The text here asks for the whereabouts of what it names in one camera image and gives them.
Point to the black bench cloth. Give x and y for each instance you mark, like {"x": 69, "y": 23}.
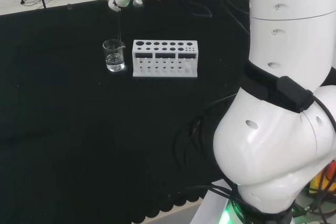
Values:
{"x": 78, "y": 116}

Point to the pale base board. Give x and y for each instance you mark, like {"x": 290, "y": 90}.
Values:
{"x": 210, "y": 208}

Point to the clear glass beaker with water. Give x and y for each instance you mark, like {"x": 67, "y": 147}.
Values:
{"x": 114, "y": 61}

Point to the white test tube rack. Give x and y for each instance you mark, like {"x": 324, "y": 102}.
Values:
{"x": 162, "y": 73}

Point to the clear glass rod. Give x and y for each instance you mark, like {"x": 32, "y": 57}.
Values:
{"x": 119, "y": 27}

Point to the yellow stop button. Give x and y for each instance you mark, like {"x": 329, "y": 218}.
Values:
{"x": 316, "y": 184}

